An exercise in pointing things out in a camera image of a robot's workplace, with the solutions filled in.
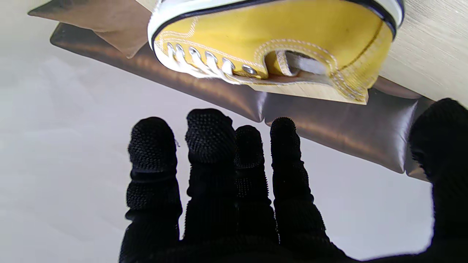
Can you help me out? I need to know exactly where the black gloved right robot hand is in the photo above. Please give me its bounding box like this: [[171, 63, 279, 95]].
[[119, 98, 468, 263]]

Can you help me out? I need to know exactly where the yellow canvas sneaker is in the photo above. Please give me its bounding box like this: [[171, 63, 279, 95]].
[[147, 0, 404, 105]]

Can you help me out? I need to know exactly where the dark brown leather sofa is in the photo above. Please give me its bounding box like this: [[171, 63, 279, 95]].
[[50, 22, 435, 182]]

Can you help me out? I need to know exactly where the brown leather cushion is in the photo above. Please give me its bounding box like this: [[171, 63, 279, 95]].
[[27, 0, 158, 59]]

